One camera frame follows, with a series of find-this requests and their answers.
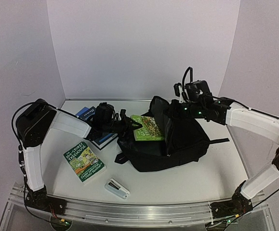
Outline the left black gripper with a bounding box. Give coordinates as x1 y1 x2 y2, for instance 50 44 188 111
102 114 142 140

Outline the green paperback book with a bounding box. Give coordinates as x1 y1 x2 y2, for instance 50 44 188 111
131 115 165 141
63 141 106 184

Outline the dark blue hardcover book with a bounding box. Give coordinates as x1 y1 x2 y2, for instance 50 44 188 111
79 106 118 150

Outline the black student backpack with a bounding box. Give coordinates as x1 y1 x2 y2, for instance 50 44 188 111
115 96 229 172

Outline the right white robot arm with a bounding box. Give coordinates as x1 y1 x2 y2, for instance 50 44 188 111
170 80 279 218

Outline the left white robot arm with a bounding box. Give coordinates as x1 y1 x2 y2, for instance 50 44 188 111
11 99 142 211

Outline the blue notebook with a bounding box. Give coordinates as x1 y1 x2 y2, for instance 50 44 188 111
76 107 89 116

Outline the white stapler box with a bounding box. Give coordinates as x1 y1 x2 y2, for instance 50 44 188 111
105 179 130 200

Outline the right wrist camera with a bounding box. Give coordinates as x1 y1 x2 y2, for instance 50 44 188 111
185 80 212 102

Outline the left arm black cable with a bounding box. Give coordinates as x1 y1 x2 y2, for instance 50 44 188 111
11 102 38 150

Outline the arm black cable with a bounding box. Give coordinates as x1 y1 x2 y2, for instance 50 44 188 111
11 102 38 150
250 173 279 210

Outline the aluminium mounting rail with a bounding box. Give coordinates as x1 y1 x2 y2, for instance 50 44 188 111
8 185 269 226

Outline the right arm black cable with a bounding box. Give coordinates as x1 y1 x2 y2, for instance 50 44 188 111
250 173 279 210

